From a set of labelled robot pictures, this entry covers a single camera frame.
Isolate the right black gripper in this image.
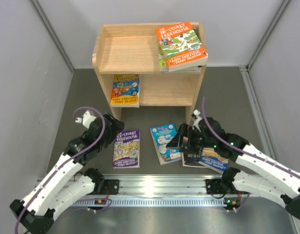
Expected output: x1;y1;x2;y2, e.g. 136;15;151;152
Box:
167;123;217;155

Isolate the purple 52-storey treehouse book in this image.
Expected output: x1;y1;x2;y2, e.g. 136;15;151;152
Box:
112;130;140;169

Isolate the dark tale of cities book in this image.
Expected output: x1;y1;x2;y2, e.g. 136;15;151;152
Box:
182;153;206;168

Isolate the yellow 13-storey treehouse book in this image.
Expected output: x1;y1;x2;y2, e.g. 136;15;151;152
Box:
110;74;140;108

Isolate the green coin cover book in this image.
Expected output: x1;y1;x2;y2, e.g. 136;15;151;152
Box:
160;66;202;73

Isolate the green 65-storey treehouse book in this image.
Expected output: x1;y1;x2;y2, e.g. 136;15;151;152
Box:
158;44;168;72

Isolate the orange 78-storey treehouse book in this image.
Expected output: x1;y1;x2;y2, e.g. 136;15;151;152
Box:
155;21;208;72

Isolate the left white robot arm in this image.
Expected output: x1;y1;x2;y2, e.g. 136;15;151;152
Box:
10;107;125;234

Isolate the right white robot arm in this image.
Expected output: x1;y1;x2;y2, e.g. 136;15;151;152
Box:
167;116;300;220

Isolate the light blue comic book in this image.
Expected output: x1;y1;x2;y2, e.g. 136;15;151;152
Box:
150;123;182;165

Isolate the blue 91-storey treehouse book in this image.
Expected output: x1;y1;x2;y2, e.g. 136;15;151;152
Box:
198;148;228;174

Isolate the wooden two-tier shelf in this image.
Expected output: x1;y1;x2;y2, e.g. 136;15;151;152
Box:
92;22;206;123

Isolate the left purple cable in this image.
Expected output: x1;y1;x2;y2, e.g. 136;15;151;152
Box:
13;106;113;234

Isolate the purple cable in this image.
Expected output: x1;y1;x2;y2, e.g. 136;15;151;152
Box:
201;97;300;213
13;106;113;234

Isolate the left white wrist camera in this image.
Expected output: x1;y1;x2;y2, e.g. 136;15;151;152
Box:
75;110;96;129

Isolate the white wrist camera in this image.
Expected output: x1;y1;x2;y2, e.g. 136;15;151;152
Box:
75;110;96;129
191;109;203;128

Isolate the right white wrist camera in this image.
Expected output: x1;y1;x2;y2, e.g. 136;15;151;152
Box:
191;109;203;128

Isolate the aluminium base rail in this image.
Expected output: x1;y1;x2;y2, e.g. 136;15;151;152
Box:
37;173;282;208

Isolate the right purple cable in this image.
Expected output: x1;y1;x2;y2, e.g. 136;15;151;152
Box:
201;97;300;213

